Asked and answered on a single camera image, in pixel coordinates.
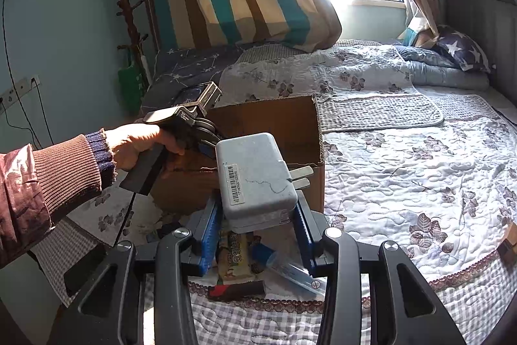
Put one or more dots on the green bag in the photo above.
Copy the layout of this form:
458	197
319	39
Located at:
132	88

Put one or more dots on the person's left hand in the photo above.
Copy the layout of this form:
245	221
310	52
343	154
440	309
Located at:
127	142

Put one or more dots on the forearm in maroon sleeve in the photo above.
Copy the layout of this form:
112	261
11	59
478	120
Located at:
39	188

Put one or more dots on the brown cardboard box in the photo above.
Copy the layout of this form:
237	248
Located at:
292	121

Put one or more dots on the dark starry blanket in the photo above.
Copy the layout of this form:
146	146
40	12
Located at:
175	70

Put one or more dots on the folded blue grey duvet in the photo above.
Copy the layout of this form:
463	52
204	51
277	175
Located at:
429	68

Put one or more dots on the wooden coat rack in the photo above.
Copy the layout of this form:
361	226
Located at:
126	9

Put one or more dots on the wall power socket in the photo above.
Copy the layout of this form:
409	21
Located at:
22	87

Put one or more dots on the floral quilted bedspread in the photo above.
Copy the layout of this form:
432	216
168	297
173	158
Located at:
432	168

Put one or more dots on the small brown charger box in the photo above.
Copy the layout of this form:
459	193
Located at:
507	249

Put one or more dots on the snack packet yellow green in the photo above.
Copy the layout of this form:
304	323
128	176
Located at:
233	262

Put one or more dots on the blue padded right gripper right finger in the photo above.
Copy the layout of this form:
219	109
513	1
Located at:
309	226

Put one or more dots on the grey rectangular plastic case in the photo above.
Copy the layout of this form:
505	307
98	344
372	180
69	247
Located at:
258	189

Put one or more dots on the star patterned navy pillow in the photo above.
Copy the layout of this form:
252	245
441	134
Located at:
461	50

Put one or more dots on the grey padded headboard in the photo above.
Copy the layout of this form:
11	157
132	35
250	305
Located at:
492	24

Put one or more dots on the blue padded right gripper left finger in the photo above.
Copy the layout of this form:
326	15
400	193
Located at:
205	226

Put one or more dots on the blue capped clear tube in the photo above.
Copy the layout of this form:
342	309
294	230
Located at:
285	268

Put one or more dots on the red black lighter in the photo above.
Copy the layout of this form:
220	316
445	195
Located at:
237	292

